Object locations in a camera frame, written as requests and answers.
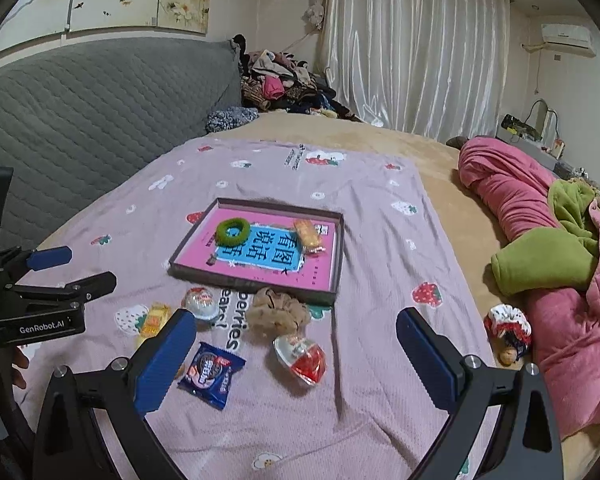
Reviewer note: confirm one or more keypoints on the dark brown cloth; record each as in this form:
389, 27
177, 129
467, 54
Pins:
457, 141

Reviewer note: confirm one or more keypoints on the pink shallow box tray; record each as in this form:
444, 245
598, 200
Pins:
330, 260

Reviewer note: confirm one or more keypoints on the yellow snack packet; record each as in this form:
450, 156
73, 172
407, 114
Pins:
307, 236
154, 321

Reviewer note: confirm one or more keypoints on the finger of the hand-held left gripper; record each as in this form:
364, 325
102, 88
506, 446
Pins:
47, 258
87, 286

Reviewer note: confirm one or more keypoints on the table mirror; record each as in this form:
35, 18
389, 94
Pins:
539, 115

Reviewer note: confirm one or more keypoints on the green fuzzy hair scrunchie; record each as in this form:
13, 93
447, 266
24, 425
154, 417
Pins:
221, 233

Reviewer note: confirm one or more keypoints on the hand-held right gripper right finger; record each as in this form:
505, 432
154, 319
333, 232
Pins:
427, 360

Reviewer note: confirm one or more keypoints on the pile of clothes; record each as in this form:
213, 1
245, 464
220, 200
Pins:
280, 85

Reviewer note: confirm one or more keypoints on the brown hair scrunchie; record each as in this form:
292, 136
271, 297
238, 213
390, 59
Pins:
275, 312

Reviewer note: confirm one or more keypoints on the white satin curtain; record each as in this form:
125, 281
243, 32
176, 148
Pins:
410, 45

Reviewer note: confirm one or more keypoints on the hanging white ornament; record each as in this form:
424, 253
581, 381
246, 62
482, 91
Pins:
313, 14

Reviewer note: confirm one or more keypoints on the blue patterned cloth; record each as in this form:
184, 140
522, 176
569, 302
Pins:
230, 120

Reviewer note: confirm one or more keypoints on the blue snack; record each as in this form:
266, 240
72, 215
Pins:
200, 304

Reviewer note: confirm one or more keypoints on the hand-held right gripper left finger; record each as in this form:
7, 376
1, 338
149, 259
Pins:
162, 362

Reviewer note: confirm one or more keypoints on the green fleece blanket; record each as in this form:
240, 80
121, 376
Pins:
540, 265

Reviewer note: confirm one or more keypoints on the blue cookie packet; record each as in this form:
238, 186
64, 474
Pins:
210, 372

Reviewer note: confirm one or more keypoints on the grey quilted headboard cover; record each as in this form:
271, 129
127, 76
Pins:
80, 120

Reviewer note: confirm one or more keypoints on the dark bag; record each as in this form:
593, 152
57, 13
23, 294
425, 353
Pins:
515, 125

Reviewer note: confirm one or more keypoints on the white air conditioner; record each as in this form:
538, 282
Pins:
567, 37

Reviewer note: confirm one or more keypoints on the red and white toy egg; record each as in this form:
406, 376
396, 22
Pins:
302, 360

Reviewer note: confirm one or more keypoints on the walnut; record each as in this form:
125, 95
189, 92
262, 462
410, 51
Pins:
508, 357

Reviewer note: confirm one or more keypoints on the person's left hand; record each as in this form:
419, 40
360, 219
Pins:
19, 370

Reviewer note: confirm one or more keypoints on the pink quilt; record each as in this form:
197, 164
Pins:
510, 185

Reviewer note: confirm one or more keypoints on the red and white scrunchie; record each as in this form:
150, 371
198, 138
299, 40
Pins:
507, 327

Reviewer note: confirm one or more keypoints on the purple strawberry print blanket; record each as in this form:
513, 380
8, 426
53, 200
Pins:
380, 210

